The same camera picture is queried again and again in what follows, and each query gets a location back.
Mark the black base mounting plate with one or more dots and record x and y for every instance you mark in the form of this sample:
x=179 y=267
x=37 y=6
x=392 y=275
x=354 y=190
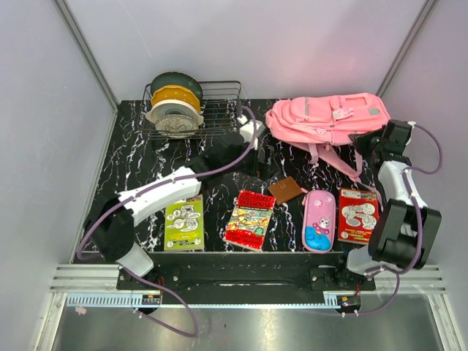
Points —
x=303 y=270

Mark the green paperback book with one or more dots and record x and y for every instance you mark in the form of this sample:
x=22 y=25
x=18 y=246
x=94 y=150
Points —
x=184 y=226

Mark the grey patterned plate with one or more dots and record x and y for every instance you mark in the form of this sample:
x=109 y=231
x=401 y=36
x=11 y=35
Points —
x=176 y=126

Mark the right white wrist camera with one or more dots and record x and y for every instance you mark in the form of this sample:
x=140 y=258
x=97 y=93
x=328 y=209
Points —
x=412 y=125

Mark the yellow dotted plate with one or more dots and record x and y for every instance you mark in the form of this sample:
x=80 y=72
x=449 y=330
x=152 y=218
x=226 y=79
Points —
x=176 y=92

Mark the pink cartoon pencil case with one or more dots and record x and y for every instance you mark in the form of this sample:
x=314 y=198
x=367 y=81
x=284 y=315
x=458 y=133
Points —
x=319 y=221

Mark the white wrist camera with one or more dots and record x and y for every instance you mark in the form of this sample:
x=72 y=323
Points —
x=412 y=125
x=247 y=130

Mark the pink student backpack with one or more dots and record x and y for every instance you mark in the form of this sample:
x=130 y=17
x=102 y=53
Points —
x=318 y=124

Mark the white rimmed plate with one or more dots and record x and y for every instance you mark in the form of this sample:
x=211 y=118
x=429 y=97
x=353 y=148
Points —
x=173 y=106

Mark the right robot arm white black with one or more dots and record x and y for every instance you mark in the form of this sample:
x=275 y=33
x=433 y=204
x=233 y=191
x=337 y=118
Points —
x=407 y=227

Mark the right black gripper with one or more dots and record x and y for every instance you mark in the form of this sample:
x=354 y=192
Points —
x=360 y=140

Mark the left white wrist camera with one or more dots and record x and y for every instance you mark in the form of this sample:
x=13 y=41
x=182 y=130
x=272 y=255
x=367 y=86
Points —
x=247 y=130

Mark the aluminium frame rail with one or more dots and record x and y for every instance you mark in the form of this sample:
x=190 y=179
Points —
x=85 y=278

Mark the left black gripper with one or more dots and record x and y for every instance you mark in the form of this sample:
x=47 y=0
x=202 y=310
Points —
x=265 y=172

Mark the metal wire dish rack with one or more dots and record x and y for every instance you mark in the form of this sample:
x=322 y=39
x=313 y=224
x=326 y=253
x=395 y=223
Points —
x=220 y=107

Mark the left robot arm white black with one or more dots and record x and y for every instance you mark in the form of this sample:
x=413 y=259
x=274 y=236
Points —
x=111 y=221

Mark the dark green plate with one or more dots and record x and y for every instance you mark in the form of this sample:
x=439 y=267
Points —
x=177 y=78

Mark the red treehouse paperback book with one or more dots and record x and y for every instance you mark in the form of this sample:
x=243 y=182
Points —
x=249 y=220

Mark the brown leather wallet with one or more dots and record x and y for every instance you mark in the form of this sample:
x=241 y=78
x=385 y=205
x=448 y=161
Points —
x=284 y=190

